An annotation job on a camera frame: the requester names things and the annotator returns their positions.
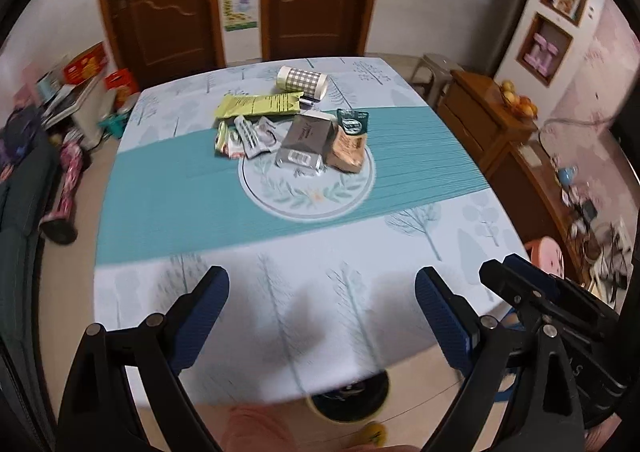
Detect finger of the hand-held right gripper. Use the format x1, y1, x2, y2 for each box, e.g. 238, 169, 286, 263
502, 254, 568, 295
478, 259, 561, 327

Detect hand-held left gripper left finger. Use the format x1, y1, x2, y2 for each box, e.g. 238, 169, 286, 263
56, 266, 231, 452

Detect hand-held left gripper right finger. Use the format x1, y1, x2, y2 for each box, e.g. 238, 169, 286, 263
414, 266, 587, 452

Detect yellow round trash bin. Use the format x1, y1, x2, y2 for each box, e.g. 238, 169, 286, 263
305, 369, 391, 423

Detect small red green packet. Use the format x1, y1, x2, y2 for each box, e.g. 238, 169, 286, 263
214, 124, 246, 160

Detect white wrapper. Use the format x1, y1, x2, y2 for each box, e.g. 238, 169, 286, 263
234, 115, 279, 159

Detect brown packet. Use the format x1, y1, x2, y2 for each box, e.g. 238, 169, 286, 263
325, 124, 367, 174

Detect grey packet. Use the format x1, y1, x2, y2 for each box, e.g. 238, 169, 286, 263
274, 112, 337, 176

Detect dark green packet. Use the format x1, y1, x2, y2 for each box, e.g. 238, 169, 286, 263
336, 108, 369, 135

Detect yellow-green packet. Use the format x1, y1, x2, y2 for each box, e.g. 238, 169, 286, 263
215, 92, 302, 121

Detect checked paper cup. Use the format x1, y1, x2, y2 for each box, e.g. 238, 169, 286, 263
276, 66, 328, 100

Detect person's right forearm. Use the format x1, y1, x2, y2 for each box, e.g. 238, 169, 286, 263
582, 424, 623, 452

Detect pink plastic stool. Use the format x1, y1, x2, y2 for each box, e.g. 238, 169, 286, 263
525, 238, 566, 277

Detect long wooden cabinet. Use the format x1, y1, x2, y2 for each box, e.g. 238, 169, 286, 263
485, 139, 601, 283

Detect person's pink pants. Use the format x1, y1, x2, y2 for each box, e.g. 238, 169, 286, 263
220, 404, 301, 452

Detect tree print tablecloth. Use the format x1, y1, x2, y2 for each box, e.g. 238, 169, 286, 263
94, 56, 531, 405

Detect yellow slipper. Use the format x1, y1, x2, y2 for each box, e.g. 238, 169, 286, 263
360, 422, 387, 445

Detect small wooden cabinet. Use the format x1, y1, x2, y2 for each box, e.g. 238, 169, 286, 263
437, 70, 538, 177

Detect fruit bowl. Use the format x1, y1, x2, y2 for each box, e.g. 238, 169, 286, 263
499, 79, 540, 120

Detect dark green sofa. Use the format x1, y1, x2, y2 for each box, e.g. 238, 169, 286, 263
0, 132, 66, 433

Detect pink patterned hoverboard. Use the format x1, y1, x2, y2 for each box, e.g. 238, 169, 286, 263
40, 141, 86, 245

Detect pink ornament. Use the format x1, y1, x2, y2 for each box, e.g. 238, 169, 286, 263
531, 34, 558, 72

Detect grey plastic stool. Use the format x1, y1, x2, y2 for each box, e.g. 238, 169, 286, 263
410, 53, 466, 100

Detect white side cabinet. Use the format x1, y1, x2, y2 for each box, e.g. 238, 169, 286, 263
42, 76, 108, 147

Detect small red box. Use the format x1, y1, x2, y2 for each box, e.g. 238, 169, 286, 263
102, 69, 141, 97

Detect purple bag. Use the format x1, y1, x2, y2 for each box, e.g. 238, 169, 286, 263
0, 109, 51, 183

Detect large red carton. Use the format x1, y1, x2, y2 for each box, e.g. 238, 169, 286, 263
62, 42, 108, 85

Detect brown wooden door with stickers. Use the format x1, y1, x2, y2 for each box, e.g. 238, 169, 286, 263
95, 0, 226, 87

